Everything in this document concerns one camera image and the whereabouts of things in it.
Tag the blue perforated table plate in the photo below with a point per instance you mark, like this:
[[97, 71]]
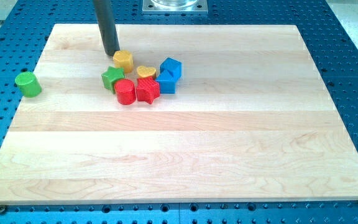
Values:
[[26, 29]]

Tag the red cylinder block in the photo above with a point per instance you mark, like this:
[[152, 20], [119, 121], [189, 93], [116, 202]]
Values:
[[125, 91]]

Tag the blue arrow-shaped block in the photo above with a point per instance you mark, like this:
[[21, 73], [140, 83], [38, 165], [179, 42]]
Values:
[[167, 81]]

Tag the yellow heart block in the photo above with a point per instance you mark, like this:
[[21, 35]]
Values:
[[144, 72]]

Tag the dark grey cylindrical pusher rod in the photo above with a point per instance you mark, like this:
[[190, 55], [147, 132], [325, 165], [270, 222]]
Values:
[[107, 27]]

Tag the red star block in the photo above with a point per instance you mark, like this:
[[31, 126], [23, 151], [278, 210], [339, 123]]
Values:
[[147, 90]]

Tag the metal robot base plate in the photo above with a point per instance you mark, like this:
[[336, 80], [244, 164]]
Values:
[[159, 7]]

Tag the yellow hexagon block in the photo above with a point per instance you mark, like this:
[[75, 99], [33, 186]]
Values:
[[123, 59]]

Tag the green star block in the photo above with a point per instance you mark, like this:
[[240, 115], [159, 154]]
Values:
[[111, 76]]

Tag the blue cube block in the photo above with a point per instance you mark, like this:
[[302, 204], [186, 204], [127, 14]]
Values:
[[173, 66]]

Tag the green cylinder block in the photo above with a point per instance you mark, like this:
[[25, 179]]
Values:
[[28, 84]]

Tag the light wooden board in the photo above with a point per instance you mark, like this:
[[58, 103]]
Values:
[[251, 121]]

